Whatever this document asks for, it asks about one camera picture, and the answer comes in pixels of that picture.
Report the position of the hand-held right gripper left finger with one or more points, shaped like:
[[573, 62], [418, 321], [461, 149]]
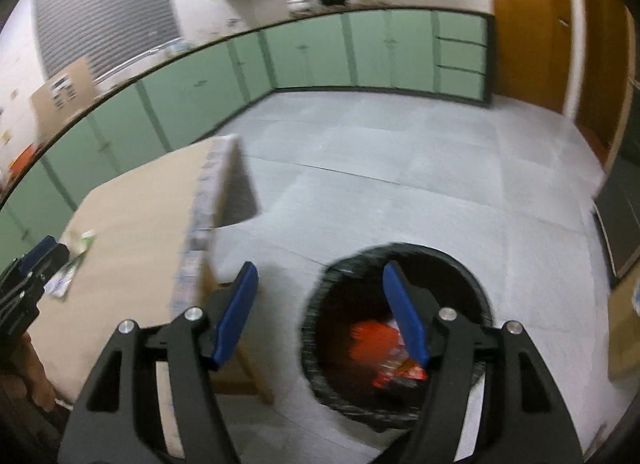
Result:
[[237, 314]]

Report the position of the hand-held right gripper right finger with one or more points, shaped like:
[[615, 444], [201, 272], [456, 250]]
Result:
[[405, 314]]

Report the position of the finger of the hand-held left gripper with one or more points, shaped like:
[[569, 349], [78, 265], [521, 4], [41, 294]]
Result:
[[52, 266], [37, 251]]

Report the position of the green and white wrapper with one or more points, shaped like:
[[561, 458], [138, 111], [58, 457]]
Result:
[[72, 264]]

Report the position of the orange foam fruit net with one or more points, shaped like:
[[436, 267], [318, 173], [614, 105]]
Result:
[[372, 344]]

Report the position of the red wrapper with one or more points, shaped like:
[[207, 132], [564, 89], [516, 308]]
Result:
[[400, 375]]

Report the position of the black trash bin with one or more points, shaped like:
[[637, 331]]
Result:
[[340, 344]]

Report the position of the person's left hand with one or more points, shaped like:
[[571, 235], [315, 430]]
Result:
[[35, 374]]

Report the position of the wooden table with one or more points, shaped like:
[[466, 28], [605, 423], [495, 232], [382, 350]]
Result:
[[252, 376]]

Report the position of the orange plastic basket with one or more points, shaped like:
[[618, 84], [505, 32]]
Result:
[[24, 158]]

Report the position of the cardboard box with white label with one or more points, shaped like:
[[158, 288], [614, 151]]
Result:
[[62, 89]]

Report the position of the plain cardboard box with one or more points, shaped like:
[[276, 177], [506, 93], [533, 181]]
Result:
[[625, 339]]

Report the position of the dark glass appliance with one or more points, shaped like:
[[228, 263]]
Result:
[[620, 219]]

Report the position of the grey window blind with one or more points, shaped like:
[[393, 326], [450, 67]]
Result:
[[105, 9]]

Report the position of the green base cabinets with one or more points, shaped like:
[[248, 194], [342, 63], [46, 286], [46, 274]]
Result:
[[310, 51]]

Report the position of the white cooking pot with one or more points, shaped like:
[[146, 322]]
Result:
[[298, 4]]

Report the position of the wooden door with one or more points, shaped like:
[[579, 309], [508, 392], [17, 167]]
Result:
[[530, 19], [602, 44]]

